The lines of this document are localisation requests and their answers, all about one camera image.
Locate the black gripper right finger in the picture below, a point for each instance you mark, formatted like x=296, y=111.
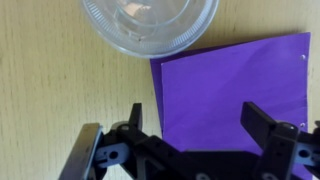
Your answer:
x=280, y=146

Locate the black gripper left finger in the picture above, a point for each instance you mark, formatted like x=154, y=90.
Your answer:
x=146, y=156

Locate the purple paper folder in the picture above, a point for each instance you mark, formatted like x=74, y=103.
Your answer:
x=233, y=100

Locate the clear plastic bowl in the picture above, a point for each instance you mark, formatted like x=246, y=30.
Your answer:
x=150, y=30

